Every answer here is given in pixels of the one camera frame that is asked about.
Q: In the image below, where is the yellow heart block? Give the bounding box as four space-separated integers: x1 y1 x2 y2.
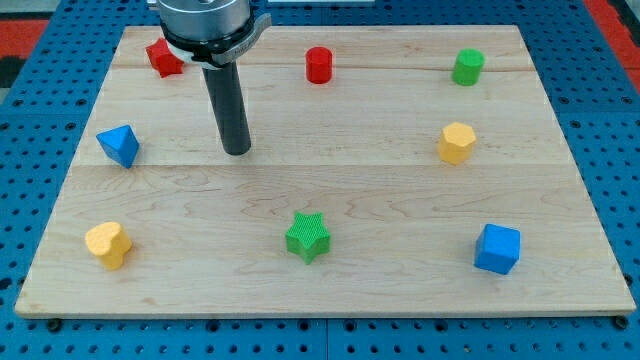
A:
84 221 133 271

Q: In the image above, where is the green star block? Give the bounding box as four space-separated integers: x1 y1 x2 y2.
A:
285 212 331 265

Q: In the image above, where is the red cylinder block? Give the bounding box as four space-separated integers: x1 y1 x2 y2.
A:
305 46 333 84

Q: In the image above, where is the blue cube block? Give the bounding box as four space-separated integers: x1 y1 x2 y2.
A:
474 224 521 275

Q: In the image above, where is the blue triangle block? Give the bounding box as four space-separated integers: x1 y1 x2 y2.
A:
96 125 140 168

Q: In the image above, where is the red star block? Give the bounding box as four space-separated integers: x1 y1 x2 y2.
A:
145 38 184 78

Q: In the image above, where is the wooden board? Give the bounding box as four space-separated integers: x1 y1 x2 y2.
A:
15 25 636 319

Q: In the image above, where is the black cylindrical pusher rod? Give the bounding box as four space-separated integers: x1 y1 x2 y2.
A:
203 62 251 156

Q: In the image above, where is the green cylinder block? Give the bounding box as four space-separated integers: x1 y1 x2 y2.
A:
452 48 485 86

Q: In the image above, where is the yellow hexagon block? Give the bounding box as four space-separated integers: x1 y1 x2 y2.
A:
437 122 477 165

